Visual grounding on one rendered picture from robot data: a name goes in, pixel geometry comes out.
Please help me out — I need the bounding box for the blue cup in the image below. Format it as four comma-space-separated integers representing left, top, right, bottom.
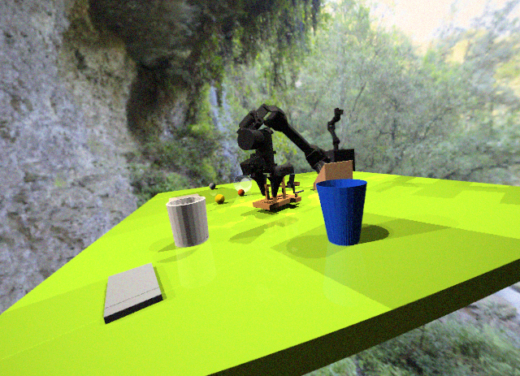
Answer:
316, 179, 367, 246

